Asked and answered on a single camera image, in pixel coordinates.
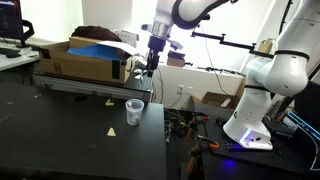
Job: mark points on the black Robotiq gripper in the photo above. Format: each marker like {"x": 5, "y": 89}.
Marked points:
{"x": 156, "y": 45}

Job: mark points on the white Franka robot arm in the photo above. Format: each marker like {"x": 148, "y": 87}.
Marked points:
{"x": 283, "y": 73}

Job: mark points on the clear plastic cup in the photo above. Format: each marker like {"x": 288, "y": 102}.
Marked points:
{"x": 134, "y": 116}

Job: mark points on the white crumpled paper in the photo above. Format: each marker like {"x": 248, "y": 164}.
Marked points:
{"x": 140, "y": 75}

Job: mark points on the small cardboard box black lid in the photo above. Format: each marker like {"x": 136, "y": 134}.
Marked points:
{"x": 176, "y": 60}

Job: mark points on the white printed box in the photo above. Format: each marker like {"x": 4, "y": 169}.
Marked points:
{"x": 128, "y": 36}

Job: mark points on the white paper sheet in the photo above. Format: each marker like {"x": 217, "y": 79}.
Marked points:
{"x": 118, "y": 46}

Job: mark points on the small tan tape scrap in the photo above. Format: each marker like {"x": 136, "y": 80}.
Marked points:
{"x": 109, "y": 103}

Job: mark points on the blue sheet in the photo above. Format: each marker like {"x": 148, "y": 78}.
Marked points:
{"x": 93, "y": 51}

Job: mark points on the dark brown cloth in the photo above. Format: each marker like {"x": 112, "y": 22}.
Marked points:
{"x": 95, "y": 32}

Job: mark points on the large taped cardboard box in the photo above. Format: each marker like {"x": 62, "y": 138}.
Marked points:
{"x": 83, "y": 68}

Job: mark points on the open cardboard box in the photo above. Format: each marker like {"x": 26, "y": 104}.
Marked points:
{"x": 216, "y": 99}

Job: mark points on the black shelf platform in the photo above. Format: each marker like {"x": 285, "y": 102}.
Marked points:
{"x": 83, "y": 88}

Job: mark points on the orange black clamp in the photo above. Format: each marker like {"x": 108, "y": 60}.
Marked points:
{"x": 191, "y": 160}
{"x": 208, "y": 143}
{"x": 192, "y": 126}

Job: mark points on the black table grommet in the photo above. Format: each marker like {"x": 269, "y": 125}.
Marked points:
{"x": 80, "y": 98}

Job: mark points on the tan triangular tape scrap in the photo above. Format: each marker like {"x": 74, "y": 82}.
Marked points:
{"x": 111, "y": 133}

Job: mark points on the tan box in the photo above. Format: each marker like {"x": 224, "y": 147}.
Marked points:
{"x": 266, "y": 46}

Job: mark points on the tiny tan tape scrap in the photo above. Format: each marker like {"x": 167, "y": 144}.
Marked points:
{"x": 37, "y": 96}

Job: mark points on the white office desk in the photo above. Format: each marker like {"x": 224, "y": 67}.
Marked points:
{"x": 16, "y": 61}

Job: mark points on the black computer mouse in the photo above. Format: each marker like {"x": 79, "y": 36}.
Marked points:
{"x": 13, "y": 55}

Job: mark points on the black keyboard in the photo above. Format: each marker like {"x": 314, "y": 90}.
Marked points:
{"x": 13, "y": 50}

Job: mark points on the black diagonal pole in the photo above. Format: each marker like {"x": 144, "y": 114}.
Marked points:
{"x": 286, "y": 16}

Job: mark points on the black monitor with stand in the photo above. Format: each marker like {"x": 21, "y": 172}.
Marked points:
{"x": 10, "y": 20}

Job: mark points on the black computer tower blue light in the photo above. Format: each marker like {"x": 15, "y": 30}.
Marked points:
{"x": 308, "y": 100}

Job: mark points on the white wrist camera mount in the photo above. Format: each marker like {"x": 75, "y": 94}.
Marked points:
{"x": 175, "y": 44}

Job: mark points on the white wall outlet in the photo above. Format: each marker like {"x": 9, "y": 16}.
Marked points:
{"x": 189, "y": 90}
{"x": 180, "y": 89}

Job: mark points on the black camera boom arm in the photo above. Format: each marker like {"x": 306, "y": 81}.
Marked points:
{"x": 233, "y": 43}

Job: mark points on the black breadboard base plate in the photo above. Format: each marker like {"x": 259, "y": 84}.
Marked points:
{"x": 266, "y": 160}

